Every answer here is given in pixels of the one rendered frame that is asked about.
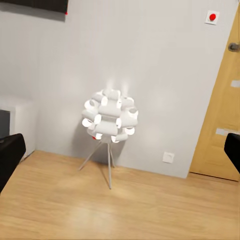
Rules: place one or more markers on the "bookcase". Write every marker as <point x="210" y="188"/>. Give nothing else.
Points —
<point x="23" y="118"/>

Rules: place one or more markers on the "wall socket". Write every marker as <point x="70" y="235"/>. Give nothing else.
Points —
<point x="168" y="157"/>

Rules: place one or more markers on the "electric switch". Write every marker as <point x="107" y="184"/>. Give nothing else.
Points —
<point x="212" y="17"/>

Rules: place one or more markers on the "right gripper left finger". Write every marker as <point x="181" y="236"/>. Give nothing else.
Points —
<point x="12" y="149"/>

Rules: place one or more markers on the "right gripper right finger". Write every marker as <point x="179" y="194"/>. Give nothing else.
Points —
<point x="232" y="149"/>

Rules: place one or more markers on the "door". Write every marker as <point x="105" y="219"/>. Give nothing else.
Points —
<point x="222" y="116"/>

